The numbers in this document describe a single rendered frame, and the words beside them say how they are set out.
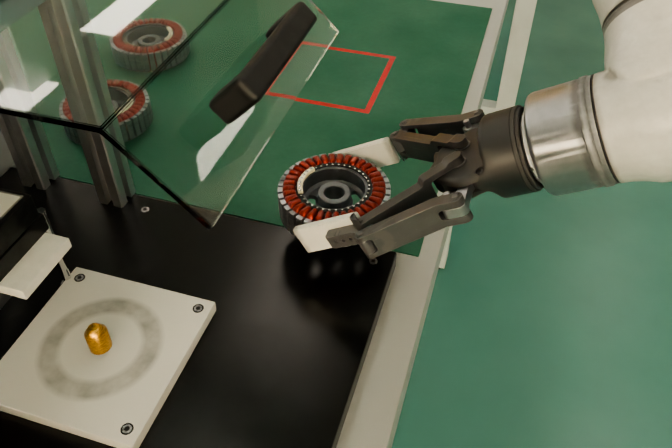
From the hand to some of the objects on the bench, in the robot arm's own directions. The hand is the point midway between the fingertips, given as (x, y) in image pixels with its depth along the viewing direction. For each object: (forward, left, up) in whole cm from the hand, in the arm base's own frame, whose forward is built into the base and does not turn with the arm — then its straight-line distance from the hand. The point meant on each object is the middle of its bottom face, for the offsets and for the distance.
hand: (336, 196), depth 66 cm
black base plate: (+11, +35, -8) cm, 37 cm away
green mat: (+43, -25, -8) cm, 51 cm away
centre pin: (+12, +22, -5) cm, 26 cm away
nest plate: (+12, +22, -6) cm, 26 cm away
